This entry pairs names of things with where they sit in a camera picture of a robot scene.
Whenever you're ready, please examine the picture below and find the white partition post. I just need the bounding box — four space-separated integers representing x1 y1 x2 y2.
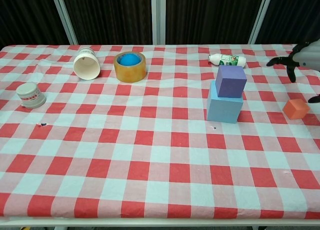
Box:
49 0 78 45
248 0 275 45
150 0 167 45

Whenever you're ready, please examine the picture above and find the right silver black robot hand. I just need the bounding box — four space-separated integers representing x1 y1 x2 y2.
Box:
266 38 320 105

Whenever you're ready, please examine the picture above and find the light blue foam cube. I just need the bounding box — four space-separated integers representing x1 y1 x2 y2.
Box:
206 80 244 124

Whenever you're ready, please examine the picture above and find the red white checkered tablecloth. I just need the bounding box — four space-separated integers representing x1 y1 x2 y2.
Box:
0 43 320 220

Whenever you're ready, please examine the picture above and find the orange foam cube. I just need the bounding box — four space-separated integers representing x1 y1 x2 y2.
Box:
282 98 311 120

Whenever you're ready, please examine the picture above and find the white plastic bottle green label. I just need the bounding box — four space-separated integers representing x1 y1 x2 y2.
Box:
208 53 246 69

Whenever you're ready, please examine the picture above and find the purple foam cube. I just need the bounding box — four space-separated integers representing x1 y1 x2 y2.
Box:
215 64 248 99

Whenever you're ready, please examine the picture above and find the white paper cup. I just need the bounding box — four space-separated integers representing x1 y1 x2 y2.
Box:
73 47 101 81

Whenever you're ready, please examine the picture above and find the small white jar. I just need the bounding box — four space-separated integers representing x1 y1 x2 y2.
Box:
15 81 47 109

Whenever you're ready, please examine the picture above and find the blue ball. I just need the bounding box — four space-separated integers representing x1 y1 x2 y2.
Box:
119 53 140 66

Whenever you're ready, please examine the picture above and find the white table frame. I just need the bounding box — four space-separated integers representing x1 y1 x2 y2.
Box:
0 216 320 230

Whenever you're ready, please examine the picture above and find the brown packing tape roll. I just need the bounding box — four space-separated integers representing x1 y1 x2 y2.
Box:
113 51 147 83

